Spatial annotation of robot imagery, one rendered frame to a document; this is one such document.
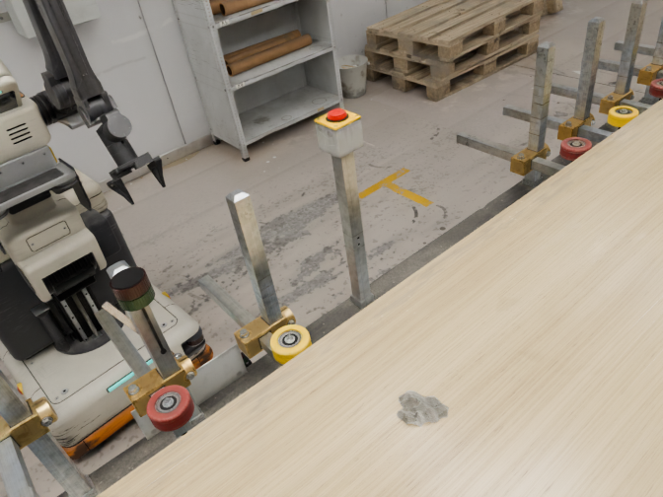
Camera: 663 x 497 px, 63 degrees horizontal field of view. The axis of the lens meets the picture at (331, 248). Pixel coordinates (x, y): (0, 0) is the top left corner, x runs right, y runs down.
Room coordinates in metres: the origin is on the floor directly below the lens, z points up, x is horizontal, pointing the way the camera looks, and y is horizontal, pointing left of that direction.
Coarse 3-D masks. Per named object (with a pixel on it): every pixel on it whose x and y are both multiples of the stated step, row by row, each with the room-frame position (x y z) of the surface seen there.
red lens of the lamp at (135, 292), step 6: (144, 270) 0.73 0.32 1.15; (144, 276) 0.71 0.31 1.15; (144, 282) 0.71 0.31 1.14; (132, 288) 0.69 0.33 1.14; (138, 288) 0.69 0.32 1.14; (144, 288) 0.70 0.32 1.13; (114, 294) 0.70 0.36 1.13; (120, 294) 0.69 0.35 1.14; (126, 294) 0.69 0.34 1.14; (132, 294) 0.69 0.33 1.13; (138, 294) 0.69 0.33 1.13; (126, 300) 0.69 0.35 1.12
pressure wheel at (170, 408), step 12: (156, 396) 0.66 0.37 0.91; (168, 396) 0.66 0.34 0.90; (180, 396) 0.65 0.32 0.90; (156, 408) 0.63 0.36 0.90; (168, 408) 0.63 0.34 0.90; (180, 408) 0.62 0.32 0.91; (192, 408) 0.64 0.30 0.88; (156, 420) 0.61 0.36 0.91; (168, 420) 0.60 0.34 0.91; (180, 420) 0.61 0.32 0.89
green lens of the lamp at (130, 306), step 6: (150, 282) 0.73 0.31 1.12; (150, 288) 0.71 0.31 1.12; (144, 294) 0.70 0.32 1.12; (150, 294) 0.71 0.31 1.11; (120, 300) 0.69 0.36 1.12; (132, 300) 0.69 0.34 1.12; (138, 300) 0.69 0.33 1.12; (144, 300) 0.69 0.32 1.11; (150, 300) 0.70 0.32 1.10; (120, 306) 0.70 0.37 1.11; (126, 306) 0.69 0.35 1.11; (132, 306) 0.69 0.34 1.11; (138, 306) 0.69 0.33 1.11; (144, 306) 0.69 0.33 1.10
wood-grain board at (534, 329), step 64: (640, 128) 1.33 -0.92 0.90; (576, 192) 1.08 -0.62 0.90; (640, 192) 1.03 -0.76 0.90; (448, 256) 0.92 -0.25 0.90; (512, 256) 0.88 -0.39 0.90; (576, 256) 0.85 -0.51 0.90; (640, 256) 0.81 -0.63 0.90; (384, 320) 0.76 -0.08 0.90; (448, 320) 0.73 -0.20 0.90; (512, 320) 0.70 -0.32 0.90; (576, 320) 0.67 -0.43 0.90; (640, 320) 0.65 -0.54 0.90; (320, 384) 0.63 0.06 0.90; (384, 384) 0.61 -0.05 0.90; (448, 384) 0.58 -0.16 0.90; (512, 384) 0.56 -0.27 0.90; (576, 384) 0.54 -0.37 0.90; (640, 384) 0.52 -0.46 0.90; (192, 448) 0.54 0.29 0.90; (256, 448) 0.52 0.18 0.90; (320, 448) 0.50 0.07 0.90; (384, 448) 0.48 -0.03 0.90; (448, 448) 0.46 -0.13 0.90; (512, 448) 0.45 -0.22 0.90; (576, 448) 0.43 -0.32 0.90; (640, 448) 0.41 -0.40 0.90
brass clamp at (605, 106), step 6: (630, 90) 1.73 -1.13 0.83; (606, 96) 1.71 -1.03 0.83; (618, 96) 1.69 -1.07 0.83; (624, 96) 1.68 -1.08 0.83; (630, 96) 1.71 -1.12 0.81; (606, 102) 1.67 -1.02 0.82; (612, 102) 1.66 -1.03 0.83; (618, 102) 1.66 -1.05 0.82; (600, 108) 1.69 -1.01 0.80; (606, 108) 1.67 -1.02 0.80
